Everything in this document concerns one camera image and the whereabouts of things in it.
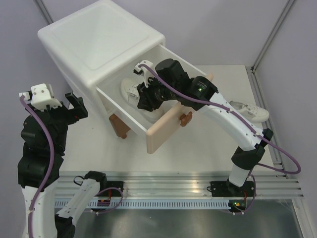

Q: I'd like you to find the white sneaker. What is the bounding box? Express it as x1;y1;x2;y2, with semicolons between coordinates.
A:
229;101;269;123
120;78;164;123

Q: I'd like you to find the purple cable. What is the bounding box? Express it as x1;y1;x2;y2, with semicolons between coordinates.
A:
138;63;302;176
19;95;55;238

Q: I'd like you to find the left aluminium frame post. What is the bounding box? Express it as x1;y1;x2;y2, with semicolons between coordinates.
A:
33;0;54;24

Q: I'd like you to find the right aluminium frame post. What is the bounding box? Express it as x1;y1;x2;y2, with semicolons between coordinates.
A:
250;0;297;72

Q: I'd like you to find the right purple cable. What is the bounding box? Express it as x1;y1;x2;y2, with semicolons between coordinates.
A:
138;63;302;176

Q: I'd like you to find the white plastic shoe cabinet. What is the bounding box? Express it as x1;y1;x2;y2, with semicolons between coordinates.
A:
37;0;166;117

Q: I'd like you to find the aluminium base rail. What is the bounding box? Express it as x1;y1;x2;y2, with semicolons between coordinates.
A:
55;171;304;200

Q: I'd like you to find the white slotted cable duct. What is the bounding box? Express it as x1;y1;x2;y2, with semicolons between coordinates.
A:
53;200;247;209

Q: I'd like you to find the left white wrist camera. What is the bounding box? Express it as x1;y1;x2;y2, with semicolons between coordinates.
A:
19;83;62;111

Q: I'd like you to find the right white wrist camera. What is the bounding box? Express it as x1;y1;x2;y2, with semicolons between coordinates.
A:
133;60;155;88

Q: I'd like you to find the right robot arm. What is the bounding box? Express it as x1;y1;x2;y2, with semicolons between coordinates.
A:
134;59;273;196

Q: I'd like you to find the beige drawer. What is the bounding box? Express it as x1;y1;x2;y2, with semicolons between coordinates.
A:
96;45;206;154

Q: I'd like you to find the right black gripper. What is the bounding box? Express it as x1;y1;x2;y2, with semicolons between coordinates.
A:
136;75;178;113

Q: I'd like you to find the brown drawer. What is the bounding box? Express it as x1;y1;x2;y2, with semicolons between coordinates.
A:
109;114;131;139

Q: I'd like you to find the aluminium frame post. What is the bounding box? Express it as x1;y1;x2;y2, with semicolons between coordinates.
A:
250;0;297;72
33;0;54;24

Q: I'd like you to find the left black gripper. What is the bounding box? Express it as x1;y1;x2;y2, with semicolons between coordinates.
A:
28;91;88;152

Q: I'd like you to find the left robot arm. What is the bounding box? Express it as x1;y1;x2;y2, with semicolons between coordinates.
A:
17;93;108;238

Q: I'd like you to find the brown bear knob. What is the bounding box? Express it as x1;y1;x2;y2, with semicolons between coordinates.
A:
179;112;193;127

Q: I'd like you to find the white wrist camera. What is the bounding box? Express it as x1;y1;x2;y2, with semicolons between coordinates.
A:
133;60;155;88
19;83;62;111

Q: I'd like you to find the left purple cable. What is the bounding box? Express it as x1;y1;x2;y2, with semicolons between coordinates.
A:
19;95;55;238

